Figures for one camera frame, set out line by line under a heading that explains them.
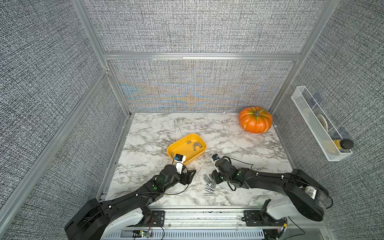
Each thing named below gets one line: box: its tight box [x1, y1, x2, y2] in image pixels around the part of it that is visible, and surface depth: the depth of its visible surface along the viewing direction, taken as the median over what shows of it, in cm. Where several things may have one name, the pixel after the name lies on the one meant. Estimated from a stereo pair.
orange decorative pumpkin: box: [239, 106, 274, 134], surface depth 103 cm
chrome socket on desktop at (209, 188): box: [205, 184, 214, 193], surface depth 85 cm
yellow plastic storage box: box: [167, 133, 208, 165], surface depth 102 cm
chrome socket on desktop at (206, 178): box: [203, 173, 211, 184], surface depth 87 cm
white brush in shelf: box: [317, 113, 328, 132], surface depth 72 cm
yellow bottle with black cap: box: [333, 139, 353, 150], surface depth 63 cm
